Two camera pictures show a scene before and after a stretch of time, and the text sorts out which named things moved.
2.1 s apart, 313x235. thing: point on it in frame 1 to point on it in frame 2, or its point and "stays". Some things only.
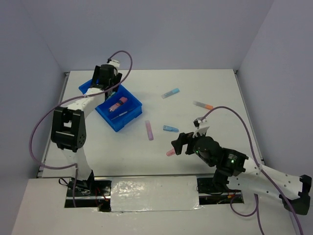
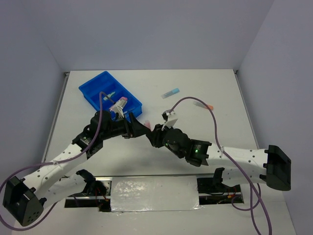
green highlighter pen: x=112 y=94 stays
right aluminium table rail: x=249 y=117 stays
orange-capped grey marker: x=203 y=105 stays
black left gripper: x=116 y=78 to x=138 y=128
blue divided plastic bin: x=118 y=108 stays
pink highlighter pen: x=170 y=152 to x=147 y=124
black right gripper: x=184 y=138 to x=155 y=135
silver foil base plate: x=154 y=193 stays
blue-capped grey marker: x=170 y=93 stays
